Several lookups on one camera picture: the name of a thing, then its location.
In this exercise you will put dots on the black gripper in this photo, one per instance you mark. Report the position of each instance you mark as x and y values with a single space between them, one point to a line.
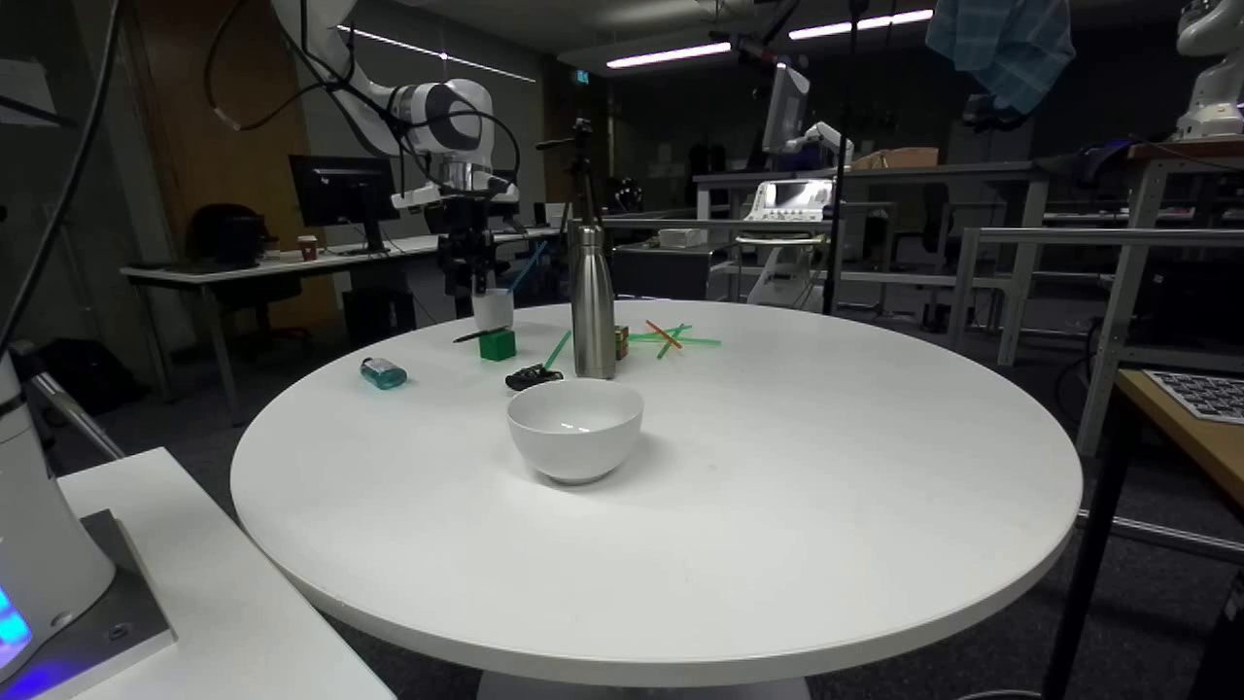
463 238

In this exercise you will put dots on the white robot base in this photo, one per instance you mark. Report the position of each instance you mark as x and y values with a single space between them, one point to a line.
76 601

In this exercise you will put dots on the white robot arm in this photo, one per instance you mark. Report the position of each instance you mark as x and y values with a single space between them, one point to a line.
439 125

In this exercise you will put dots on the green block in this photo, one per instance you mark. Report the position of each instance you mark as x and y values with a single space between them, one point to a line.
495 343

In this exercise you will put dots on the black folding multi-tool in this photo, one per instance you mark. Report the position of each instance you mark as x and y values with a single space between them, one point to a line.
530 374

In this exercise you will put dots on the stainless steel water bottle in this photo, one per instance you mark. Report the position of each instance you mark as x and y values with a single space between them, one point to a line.
590 309

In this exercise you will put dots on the rubiks cube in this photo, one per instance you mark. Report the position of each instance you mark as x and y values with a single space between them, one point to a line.
618 343

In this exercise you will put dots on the black computer monitor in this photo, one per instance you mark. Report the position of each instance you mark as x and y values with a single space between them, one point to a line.
343 187

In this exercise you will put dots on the orange straw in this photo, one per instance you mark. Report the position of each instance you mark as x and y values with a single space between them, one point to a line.
668 339

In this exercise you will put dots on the white ceramic bowl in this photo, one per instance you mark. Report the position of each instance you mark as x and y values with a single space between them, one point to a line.
576 430

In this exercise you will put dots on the green straw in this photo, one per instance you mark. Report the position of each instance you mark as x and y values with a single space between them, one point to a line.
635 339

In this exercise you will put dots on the long white desk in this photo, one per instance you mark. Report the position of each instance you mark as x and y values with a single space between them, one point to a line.
204 282

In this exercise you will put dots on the white medical cart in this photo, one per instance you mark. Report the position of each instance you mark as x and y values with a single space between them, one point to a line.
789 207

